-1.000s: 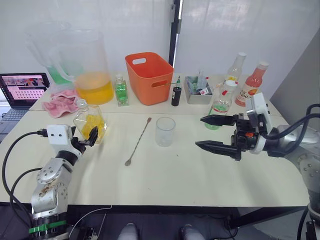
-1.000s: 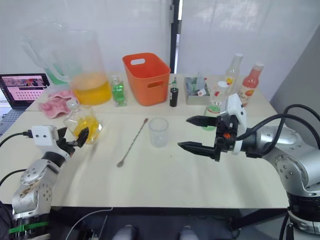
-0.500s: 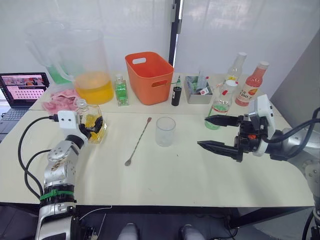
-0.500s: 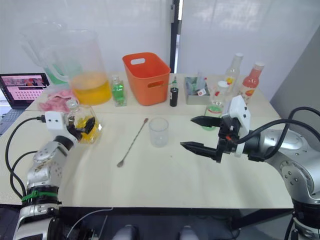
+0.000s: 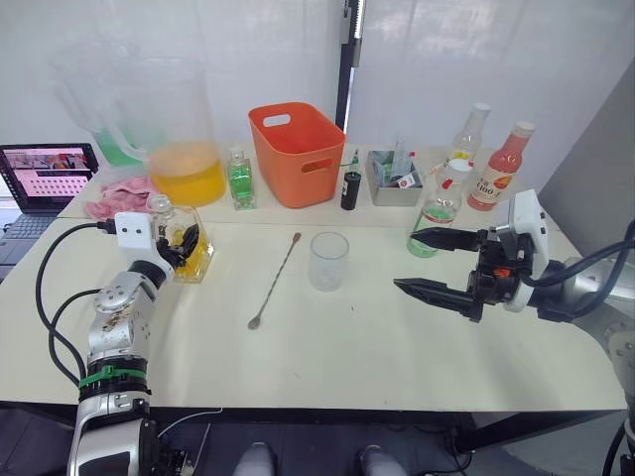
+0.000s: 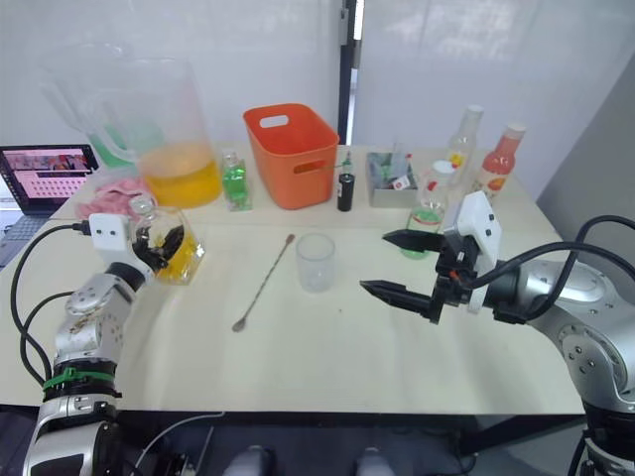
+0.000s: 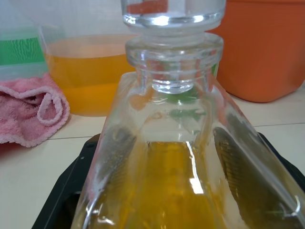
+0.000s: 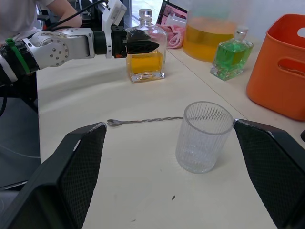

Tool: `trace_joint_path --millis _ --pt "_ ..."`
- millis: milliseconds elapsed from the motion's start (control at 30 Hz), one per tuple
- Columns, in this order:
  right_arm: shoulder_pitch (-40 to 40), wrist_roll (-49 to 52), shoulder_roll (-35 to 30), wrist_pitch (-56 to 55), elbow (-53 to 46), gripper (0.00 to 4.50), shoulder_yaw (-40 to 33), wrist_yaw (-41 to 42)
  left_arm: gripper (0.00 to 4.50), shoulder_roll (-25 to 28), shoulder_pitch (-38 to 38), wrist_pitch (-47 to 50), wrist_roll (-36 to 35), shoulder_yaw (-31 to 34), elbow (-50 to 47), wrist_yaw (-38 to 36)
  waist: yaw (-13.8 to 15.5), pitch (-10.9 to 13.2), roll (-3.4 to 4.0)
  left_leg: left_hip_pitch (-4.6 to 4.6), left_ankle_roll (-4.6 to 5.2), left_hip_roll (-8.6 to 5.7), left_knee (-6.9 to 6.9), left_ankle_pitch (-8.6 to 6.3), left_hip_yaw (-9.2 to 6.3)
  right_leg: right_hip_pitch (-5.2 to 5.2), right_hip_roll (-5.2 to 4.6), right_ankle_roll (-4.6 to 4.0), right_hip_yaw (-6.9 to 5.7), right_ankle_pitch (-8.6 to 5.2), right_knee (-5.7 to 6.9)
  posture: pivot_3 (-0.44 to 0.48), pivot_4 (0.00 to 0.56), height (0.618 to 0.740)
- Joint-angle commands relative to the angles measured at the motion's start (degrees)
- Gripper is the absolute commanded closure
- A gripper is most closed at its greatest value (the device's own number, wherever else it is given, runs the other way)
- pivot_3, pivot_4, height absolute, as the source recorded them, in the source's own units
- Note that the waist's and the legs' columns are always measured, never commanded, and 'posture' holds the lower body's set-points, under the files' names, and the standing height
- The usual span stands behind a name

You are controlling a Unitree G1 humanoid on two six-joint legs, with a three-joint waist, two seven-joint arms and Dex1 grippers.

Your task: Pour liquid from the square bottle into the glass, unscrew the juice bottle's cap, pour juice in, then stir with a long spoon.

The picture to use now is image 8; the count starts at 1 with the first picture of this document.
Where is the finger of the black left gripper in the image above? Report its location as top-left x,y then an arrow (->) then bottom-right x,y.
125,39 -> 160,55
126,30 -> 150,41

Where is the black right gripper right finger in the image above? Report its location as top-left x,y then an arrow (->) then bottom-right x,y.
232,118 -> 305,229

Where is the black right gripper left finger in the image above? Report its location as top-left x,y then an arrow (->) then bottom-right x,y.
0,122 -> 107,229

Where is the square bottle yellow liquid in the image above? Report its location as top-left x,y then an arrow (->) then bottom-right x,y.
125,19 -> 168,84

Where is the clear glass bottle stopper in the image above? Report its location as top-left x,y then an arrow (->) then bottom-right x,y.
139,9 -> 153,21

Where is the long twisted metal spoon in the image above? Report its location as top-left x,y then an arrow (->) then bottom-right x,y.
106,116 -> 184,127

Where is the large pitcher orange liquid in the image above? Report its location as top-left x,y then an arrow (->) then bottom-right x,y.
182,0 -> 250,63

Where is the ribbed clear drinking glass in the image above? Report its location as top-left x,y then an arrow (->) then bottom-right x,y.
175,101 -> 234,174

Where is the square bottle green liquid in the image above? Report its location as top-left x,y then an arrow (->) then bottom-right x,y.
209,25 -> 254,82

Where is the pink cloth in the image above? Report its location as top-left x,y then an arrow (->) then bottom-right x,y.
157,23 -> 187,50

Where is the tablet with lit screen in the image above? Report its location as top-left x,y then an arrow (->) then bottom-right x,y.
156,0 -> 189,26

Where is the orange plastic basket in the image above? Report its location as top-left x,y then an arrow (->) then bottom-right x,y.
246,13 -> 305,121

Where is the person in white shirt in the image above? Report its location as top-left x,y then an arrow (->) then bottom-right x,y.
0,0 -> 52,43

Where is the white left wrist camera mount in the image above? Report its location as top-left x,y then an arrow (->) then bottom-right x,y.
101,0 -> 127,59

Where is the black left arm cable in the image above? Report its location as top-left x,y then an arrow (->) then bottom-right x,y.
41,0 -> 112,31

